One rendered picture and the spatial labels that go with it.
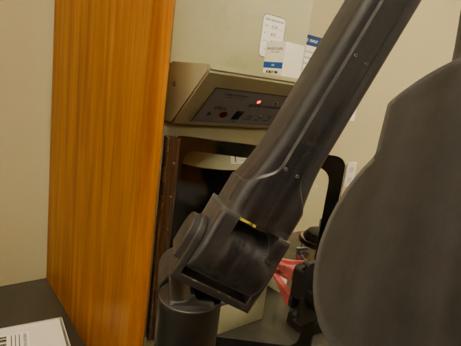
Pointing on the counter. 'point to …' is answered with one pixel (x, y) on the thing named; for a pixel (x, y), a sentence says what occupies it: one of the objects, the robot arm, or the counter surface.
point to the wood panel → (105, 161)
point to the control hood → (262, 85)
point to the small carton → (283, 58)
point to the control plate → (236, 99)
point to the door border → (165, 216)
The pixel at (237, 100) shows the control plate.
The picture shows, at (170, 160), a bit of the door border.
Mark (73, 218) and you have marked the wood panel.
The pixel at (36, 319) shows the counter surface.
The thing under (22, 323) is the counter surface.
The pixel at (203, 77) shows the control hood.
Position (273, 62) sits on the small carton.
